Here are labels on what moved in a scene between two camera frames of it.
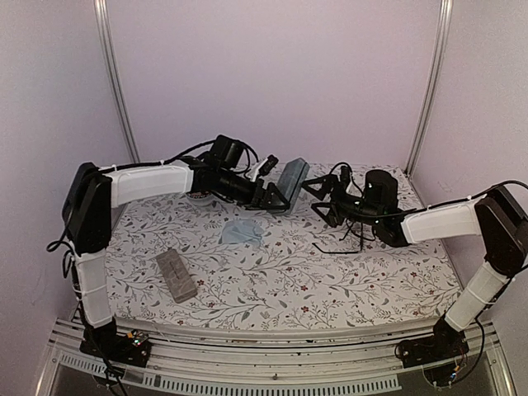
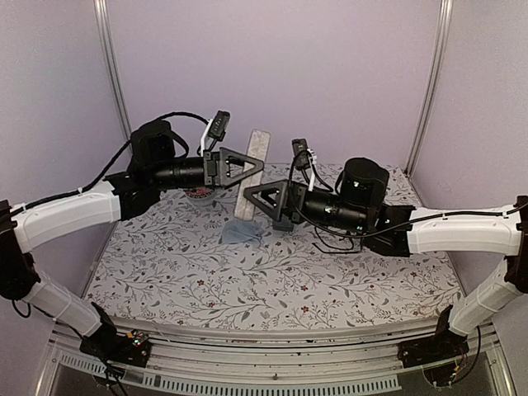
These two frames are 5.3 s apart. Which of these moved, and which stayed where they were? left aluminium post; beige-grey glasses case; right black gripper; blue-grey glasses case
Moved: beige-grey glasses case; blue-grey glasses case; right black gripper
Stayed: left aluminium post
